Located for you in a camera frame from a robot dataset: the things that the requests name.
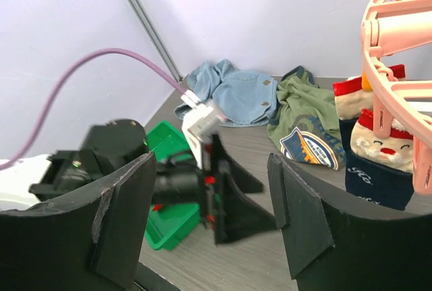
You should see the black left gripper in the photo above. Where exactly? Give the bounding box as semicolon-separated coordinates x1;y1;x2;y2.
198;134;264;232

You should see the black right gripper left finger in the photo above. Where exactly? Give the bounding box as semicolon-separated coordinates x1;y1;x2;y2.
1;153;156;290

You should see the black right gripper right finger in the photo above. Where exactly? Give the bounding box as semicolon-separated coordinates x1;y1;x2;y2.
267;154;431;290

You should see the navy santa sock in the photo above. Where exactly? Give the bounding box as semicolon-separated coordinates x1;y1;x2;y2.
340;109;414;211
333;64;412;155

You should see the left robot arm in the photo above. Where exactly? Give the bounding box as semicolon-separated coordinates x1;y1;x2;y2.
1;119;274;243

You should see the pink round clip hanger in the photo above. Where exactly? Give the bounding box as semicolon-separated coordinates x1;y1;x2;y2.
360;0;431;195

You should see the green plastic tray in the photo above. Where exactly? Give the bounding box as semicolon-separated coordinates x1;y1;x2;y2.
144;121;200;250

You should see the light blue denim garment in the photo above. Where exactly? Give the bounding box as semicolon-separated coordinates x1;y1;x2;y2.
186;59;277;127

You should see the olive green printed shirt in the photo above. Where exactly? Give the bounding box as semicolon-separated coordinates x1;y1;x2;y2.
267;65;346;171

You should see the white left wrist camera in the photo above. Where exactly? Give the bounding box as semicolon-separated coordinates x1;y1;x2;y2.
182;99;226;171

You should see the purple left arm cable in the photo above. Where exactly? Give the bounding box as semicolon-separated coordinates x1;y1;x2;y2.
0;47;200;172

